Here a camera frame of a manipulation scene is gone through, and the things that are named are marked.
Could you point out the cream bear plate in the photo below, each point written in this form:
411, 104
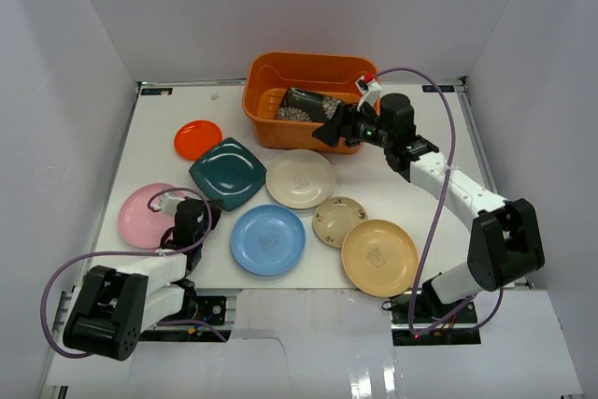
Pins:
300, 179

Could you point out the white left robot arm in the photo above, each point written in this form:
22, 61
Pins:
115, 306

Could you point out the orange plastic bin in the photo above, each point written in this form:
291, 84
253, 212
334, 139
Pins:
273, 73

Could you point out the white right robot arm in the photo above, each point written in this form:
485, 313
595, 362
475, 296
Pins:
505, 242

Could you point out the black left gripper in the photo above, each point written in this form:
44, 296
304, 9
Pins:
211, 211

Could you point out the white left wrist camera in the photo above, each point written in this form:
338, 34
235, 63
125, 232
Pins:
168, 203

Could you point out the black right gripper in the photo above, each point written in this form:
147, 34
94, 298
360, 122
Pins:
332, 132

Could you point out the small cream patterned plate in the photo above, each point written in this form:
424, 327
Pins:
335, 217

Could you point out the tan bear plate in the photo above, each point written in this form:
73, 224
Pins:
380, 258

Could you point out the pink round plate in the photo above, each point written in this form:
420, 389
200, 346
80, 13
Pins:
140, 227

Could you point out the blue bear plate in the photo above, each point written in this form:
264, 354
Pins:
268, 240

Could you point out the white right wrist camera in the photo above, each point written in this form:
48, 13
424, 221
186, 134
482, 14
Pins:
369, 89

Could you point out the teal square plate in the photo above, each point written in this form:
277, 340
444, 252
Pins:
228, 172

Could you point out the orange round plate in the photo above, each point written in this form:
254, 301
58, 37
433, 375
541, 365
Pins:
195, 138

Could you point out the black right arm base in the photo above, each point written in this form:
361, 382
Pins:
453, 332

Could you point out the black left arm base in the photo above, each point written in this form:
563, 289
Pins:
203, 322

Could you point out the black floral square plate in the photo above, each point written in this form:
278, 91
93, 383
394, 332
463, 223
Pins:
307, 106

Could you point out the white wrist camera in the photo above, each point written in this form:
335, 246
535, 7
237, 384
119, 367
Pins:
168, 203
369, 89

